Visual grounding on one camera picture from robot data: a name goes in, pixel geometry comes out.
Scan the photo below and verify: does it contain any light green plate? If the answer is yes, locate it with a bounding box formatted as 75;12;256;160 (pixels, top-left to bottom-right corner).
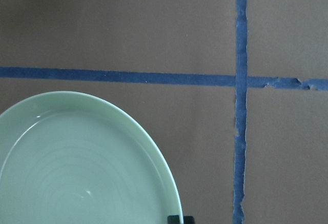
1;91;183;223

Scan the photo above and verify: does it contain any brown paper table cover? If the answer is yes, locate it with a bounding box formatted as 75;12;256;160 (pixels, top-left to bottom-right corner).
1;0;327;223

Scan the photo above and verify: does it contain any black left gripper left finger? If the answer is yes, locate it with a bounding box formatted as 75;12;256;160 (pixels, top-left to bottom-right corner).
167;215;180;224

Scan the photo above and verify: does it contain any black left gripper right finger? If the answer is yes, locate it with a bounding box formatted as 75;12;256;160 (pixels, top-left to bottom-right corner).
183;216;196;224

